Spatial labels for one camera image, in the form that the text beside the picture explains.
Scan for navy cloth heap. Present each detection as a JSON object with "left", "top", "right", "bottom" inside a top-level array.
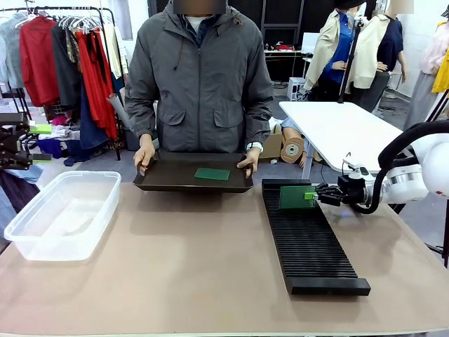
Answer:
[{"left": 36, "top": 138, "right": 65, "bottom": 159}]

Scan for leopard print scarf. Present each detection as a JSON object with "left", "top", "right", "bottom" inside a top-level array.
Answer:
[{"left": 65, "top": 29, "right": 82, "bottom": 73}]

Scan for black slotted PCB rack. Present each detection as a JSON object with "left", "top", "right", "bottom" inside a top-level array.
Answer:
[{"left": 261, "top": 178, "right": 372, "bottom": 296}]

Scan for black hanging garment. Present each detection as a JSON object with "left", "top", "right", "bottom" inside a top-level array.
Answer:
[{"left": 51, "top": 23, "right": 84, "bottom": 112}]

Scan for white plastic hangers bundle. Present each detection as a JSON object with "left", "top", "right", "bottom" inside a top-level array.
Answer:
[{"left": 58, "top": 14, "right": 103, "bottom": 33}]

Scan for light gray-blue sweater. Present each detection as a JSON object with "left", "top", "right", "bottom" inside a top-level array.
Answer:
[{"left": 0, "top": 13, "right": 25, "bottom": 91}]

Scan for gray leaning paper roll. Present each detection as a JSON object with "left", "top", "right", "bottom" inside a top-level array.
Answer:
[{"left": 106, "top": 93, "right": 136, "bottom": 129}]

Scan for person in gray jacket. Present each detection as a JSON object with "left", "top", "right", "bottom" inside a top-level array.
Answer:
[{"left": 124, "top": 0, "right": 274, "bottom": 155}]

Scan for black tripod legs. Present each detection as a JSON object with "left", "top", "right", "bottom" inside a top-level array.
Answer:
[{"left": 419, "top": 89, "right": 449, "bottom": 124}]

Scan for cream hanging garment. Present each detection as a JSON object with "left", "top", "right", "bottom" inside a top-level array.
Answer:
[{"left": 102, "top": 23, "right": 130, "bottom": 81}]

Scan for mannequin cream jacket navy shirt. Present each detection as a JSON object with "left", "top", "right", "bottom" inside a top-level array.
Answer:
[{"left": 350, "top": 0, "right": 408, "bottom": 113}]

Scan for yellow garment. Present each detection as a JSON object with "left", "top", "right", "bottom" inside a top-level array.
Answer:
[{"left": 431, "top": 47, "right": 449, "bottom": 94}]

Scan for pink white clothes pile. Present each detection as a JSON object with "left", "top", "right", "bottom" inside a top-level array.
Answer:
[{"left": 48, "top": 114, "right": 81, "bottom": 140}]

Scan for blue cloth drape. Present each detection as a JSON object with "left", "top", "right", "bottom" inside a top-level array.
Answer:
[{"left": 0, "top": 163, "right": 45, "bottom": 246}]

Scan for person's right forearm gray sleeve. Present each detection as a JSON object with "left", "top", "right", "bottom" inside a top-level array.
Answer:
[{"left": 124, "top": 87, "right": 159, "bottom": 148}]

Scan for black metal robot stand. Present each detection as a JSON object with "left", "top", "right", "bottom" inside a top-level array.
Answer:
[{"left": 424, "top": 198, "right": 449, "bottom": 270}]

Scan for black metal shelf frame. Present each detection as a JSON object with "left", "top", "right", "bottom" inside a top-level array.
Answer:
[{"left": 0, "top": 87, "right": 32, "bottom": 120}]

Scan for person's right hand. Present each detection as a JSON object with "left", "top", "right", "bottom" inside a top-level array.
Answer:
[{"left": 133, "top": 144, "right": 158, "bottom": 176}]

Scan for red shirt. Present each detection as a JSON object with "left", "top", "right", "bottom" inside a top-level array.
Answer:
[{"left": 19, "top": 15, "right": 61, "bottom": 108}]

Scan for green PCB board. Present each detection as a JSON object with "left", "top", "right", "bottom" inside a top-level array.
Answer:
[
  {"left": 194, "top": 167, "right": 231, "bottom": 182},
  {"left": 279, "top": 185, "right": 316, "bottom": 211}
]

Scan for person's left hand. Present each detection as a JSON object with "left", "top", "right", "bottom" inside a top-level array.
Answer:
[{"left": 236, "top": 150, "right": 260, "bottom": 169}]

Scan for mannequin beige coat blue shirt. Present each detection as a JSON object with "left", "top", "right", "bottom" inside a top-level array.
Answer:
[{"left": 304, "top": 0, "right": 359, "bottom": 93}]

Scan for mannequin pink top gray skirt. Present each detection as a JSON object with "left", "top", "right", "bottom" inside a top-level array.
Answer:
[{"left": 403, "top": 10, "right": 449, "bottom": 136}]

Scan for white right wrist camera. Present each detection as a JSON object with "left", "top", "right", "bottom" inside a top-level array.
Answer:
[{"left": 342, "top": 158, "right": 362, "bottom": 178}]

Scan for white box monitor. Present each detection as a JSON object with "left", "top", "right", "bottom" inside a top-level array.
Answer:
[{"left": 301, "top": 32, "right": 322, "bottom": 53}]

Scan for person's left forearm gray sleeve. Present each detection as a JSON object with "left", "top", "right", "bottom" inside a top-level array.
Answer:
[{"left": 245, "top": 87, "right": 274, "bottom": 150}]

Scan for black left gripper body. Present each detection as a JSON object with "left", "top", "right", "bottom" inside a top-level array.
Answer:
[{"left": 0, "top": 124, "right": 18, "bottom": 172}]

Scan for clear plastic storage box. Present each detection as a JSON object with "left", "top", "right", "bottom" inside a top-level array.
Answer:
[{"left": 4, "top": 171, "right": 122, "bottom": 262}]

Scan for brown lying mannequin torso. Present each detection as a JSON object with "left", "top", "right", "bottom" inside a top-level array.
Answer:
[{"left": 279, "top": 117, "right": 307, "bottom": 168}]

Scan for black metal tray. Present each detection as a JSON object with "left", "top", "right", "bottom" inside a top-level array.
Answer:
[{"left": 133, "top": 151, "right": 255, "bottom": 193}]

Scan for long red dress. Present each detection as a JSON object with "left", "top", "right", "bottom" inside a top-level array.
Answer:
[{"left": 74, "top": 30, "right": 119, "bottom": 140}]

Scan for black camera pole stand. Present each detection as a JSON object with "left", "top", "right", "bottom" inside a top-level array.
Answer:
[{"left": 337, "top": 15, "right": 366, "bottom": 105}]

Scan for cardboard box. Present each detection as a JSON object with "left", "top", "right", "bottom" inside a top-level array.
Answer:
[{"left": 259, "top": 124, "right": 283, "bottom": 161}]

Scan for white folding table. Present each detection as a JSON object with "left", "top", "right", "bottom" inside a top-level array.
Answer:
[{"left": 279, "top": 100, "right": 420, "bottom": 180}]

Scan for dark gray storage bin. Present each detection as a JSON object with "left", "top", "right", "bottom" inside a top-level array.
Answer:
[{"left": 122, "top": 128, "right": 141, "bottom": 152}]

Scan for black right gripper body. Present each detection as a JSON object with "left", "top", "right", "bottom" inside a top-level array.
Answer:
[{"left": 337, "top": 175, "right": 369, "bottom": 206}]

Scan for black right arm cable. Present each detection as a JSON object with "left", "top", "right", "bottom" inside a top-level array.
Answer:
[{"left": 349, "top": 120, "right": 449, "bottom": 214}]

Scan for navy hanging garment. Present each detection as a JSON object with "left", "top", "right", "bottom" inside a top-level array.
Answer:
[{"left": 79, "top": 82, "right": 110, "bottom": 152}]

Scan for white open crate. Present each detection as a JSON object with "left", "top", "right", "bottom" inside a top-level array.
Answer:
[{"left": 287, "top": 77, "right": 310, "bottom": 102}]

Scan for black metal clothes rack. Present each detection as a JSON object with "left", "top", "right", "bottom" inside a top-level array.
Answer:
[{"left": 0, "top": 5, "right": 122, "bottom": 161}]

